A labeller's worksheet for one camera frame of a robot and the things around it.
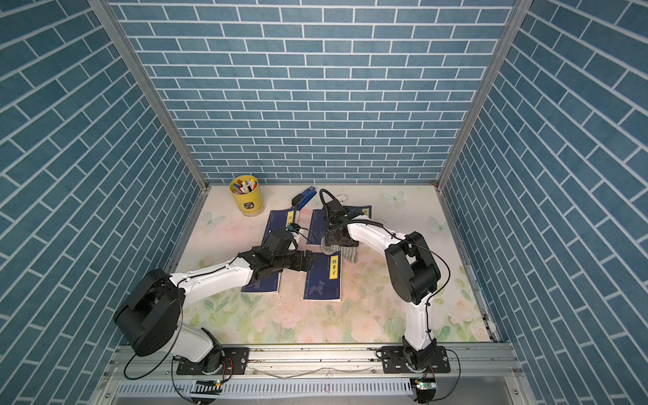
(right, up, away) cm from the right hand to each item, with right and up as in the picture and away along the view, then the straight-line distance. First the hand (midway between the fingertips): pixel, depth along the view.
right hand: (339, 240), depth 96 cm
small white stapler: (+1, +17, +16) cm, 23 cm away
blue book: (-25, +8, +11) cm, 28 cm away
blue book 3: (+12, +11, +14) cm, 22 cm away
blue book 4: (-6, -14, -7) cm, 16 cm away
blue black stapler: (-17, +16, +15) cm, 28 cm away
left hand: (-9, -5, -9) cm, 13 cm away
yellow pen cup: (-39, +20, +8) cm, 44 cm away
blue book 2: (-9, +4, +9) cm, 13 cm away
